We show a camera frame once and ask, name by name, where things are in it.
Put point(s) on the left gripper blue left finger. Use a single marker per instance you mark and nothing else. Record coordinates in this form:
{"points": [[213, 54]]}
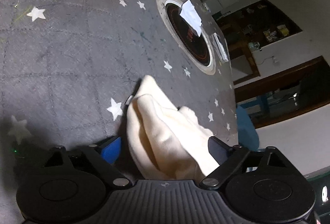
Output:
{"points": [[110, 149]]}

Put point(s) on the white tissue pack on cooktop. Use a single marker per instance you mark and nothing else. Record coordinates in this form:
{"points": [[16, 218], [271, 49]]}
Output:
{"points": [[190, 15]]}

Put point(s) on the dark wooden side table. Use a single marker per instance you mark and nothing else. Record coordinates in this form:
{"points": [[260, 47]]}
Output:
{"points": [[242, 61]]}

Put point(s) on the dark wooden display shelf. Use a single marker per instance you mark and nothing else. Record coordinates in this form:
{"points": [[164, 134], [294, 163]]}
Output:
{"points": [[261, 22]]}

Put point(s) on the white remote control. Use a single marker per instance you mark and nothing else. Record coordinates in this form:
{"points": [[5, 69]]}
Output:
{"points": [[219, 48]]}

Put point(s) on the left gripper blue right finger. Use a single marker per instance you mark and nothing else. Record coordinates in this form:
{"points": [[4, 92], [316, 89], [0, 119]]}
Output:
{"points": [[219, 150]]}

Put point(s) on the glass jar on side table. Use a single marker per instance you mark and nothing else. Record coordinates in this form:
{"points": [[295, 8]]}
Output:
{"points": [[254, 46]]}

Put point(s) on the round black induction cooktop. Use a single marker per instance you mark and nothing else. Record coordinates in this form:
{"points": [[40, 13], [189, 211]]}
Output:
{"points": [[198, 48]]}

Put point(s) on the cream white garment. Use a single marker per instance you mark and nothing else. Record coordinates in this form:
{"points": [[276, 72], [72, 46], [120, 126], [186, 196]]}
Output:
{"points": [[166, 142]]}

